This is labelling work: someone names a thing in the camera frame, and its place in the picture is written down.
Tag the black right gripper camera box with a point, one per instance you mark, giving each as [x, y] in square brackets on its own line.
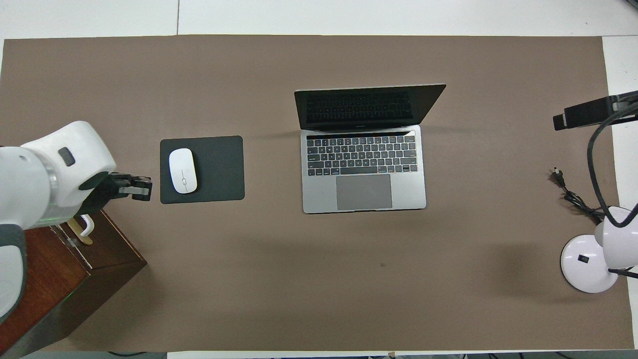
[588, 113]

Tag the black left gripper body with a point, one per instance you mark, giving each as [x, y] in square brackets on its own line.
[102, 189]

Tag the black mouse pad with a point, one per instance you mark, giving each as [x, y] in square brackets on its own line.
[219, 169]

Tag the white computer mouse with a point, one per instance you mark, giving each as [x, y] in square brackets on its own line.
[182, 171]

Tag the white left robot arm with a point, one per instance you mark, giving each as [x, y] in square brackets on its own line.
[40, 174]

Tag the large brown table mat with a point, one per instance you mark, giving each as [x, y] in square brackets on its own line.
[319, 279]

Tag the silver grey laptop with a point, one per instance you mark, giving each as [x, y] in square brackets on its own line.
[366, 192]

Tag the dark brown wooden box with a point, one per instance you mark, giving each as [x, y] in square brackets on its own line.
[60, 279]

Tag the white desk lamp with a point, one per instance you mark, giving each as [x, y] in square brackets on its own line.
[585, 264]

